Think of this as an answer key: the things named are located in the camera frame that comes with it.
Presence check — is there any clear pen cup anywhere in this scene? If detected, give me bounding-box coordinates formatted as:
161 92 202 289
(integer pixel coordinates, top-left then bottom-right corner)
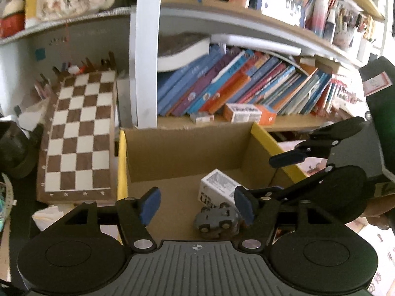
335 3 363 50

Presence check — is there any thick open book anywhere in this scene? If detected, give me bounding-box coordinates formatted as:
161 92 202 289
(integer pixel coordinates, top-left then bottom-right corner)
157 34 212 71

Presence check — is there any small white and red packet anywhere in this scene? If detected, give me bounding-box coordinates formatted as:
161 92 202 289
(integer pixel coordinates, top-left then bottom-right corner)
190 112 215 123

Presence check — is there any grey toy car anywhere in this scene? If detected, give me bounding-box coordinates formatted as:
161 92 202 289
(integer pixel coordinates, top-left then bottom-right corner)
194 202 244 239

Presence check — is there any long orange and white box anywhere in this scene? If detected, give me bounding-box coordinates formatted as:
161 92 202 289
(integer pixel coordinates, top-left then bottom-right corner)
223 102 277 125

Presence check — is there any black round pot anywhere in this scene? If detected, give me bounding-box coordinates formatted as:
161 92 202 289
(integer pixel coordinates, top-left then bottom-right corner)
0 120 44 179

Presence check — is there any yellow cardboard box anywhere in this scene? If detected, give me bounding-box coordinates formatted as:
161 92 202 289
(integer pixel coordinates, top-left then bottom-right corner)
117 121 309 241

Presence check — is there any small white printed box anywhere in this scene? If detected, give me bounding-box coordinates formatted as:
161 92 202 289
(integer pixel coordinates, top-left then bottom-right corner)
197 169 249 207

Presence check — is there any row of colourful children's books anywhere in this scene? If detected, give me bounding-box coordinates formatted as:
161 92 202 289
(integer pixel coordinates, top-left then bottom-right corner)
157 45 337 118

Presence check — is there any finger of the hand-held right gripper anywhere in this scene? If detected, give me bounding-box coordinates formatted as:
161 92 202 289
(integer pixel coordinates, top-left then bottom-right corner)
251 164 336 200
269 116 365 169

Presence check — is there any wooden chessboard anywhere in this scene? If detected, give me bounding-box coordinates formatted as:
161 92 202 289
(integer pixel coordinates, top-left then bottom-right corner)
36 69 119 204

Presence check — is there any pink and white gradient bottle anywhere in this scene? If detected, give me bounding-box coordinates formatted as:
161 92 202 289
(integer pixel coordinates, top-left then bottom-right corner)
312 0 329 39

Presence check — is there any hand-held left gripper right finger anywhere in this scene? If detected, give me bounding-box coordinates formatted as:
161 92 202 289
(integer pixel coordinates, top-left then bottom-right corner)
234 186 349 252

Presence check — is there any set of red books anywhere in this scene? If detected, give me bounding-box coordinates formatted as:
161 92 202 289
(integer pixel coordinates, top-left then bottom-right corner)
327 74 363 113

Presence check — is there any person's right hand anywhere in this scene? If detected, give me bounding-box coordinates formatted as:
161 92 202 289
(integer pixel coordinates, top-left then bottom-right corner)
366 198 395 229

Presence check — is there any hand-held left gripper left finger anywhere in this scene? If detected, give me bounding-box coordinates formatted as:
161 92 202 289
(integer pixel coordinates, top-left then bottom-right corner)
43 187 162 252

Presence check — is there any white crumpled paper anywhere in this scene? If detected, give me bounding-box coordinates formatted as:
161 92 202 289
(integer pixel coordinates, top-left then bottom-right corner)
32 205 73 232

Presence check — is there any white wooden bookshelf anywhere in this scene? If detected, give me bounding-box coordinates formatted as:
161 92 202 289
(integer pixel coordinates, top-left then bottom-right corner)
0 0 389 133

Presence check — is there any pink printed desk mat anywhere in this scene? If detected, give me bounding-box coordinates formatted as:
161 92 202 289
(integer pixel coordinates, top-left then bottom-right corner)
268 131 395 296

